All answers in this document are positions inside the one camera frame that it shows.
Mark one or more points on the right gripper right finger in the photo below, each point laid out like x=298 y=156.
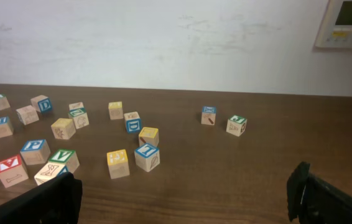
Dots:
x=313 y=201

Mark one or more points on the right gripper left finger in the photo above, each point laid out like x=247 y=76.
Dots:
x=56 y=201

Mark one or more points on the yellow block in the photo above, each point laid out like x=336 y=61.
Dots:
x=149 y=135
x=63 y=128
x=116 y=110
x=118 y=164

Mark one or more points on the white X block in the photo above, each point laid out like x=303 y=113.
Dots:
x=49 y=171

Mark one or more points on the green V block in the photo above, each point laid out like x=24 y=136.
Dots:
x=66 y=157

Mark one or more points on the blue P block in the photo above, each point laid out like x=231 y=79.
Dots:
x=35 y=152

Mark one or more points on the red V block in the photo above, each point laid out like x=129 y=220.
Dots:
x=13 y=171

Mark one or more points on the wooden block green side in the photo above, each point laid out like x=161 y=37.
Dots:
x=27 y=115

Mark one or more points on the green Z block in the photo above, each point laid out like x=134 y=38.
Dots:
x=79 y=117

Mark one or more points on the blue block centre left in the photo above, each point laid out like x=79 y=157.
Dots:
x=6 y=128

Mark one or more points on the plain wooden block centre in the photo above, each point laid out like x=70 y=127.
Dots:
x=75 y=106

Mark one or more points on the wooden block blue D side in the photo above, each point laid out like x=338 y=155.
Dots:
x=41 y=104

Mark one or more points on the blue I block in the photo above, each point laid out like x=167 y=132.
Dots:
x=147 y=157

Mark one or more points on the green J block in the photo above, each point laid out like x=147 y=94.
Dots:
x=236 y=125

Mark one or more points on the wooden block blue D front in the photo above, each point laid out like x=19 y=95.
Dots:
x=132 y=122

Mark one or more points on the blue X block far right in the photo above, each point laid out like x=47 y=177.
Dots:
x=208 y=115

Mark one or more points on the wall thermostat panel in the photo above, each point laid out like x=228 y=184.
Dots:
x=335 y=31

